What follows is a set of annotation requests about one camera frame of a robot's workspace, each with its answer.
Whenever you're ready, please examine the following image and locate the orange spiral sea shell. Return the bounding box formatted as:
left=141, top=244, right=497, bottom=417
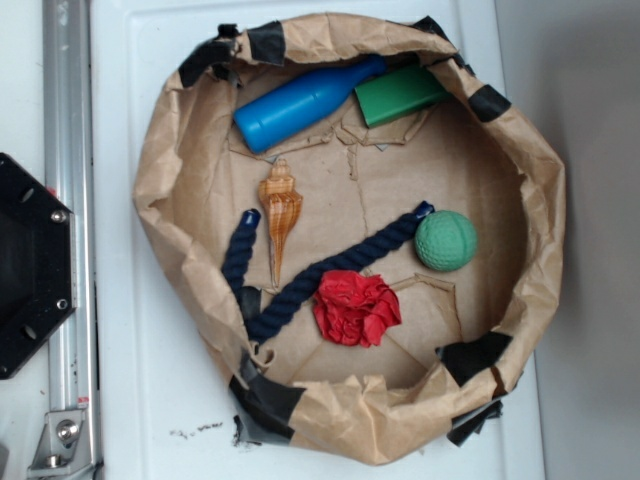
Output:
left=258, top=159, right=304, bottom=287

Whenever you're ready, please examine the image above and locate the white plastic tray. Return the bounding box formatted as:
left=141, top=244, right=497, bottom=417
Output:
left=90, top=1, right=545, bottom=479

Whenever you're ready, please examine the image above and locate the crumpled red paper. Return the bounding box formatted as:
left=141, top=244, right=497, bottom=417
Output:
left=313, top=270, right=402, bottom=348

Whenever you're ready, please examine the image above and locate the dark blue twisted rope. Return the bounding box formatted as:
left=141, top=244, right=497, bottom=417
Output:
left=220, top=200, right=435, bottom=346

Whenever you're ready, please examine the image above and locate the aluminium extrusion rail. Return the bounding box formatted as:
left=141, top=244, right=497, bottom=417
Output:
left=41, top=0, right=101, bottom=416

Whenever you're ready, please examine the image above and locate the blue plastic bottle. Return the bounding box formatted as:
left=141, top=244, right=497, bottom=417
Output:
left=234, top=55, right=386, bottom=153

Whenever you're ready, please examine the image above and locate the brown paper bag bin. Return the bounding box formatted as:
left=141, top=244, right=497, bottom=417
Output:
left=133, top=13, right=566, bottom=465

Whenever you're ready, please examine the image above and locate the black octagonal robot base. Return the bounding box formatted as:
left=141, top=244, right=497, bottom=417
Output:
left=1, top=153, right=75, bottom=380

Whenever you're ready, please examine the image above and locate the metal corner bracket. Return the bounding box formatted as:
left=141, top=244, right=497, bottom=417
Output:
left=27, top=409, right=95, bottom=479

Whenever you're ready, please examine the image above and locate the green rectangular block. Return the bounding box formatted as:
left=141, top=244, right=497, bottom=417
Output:
left=355, top=64, right=451, bottom=128

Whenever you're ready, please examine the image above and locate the green dimpled ball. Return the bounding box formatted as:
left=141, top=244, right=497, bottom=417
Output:
left=414, top=210, right=478, bottom=272

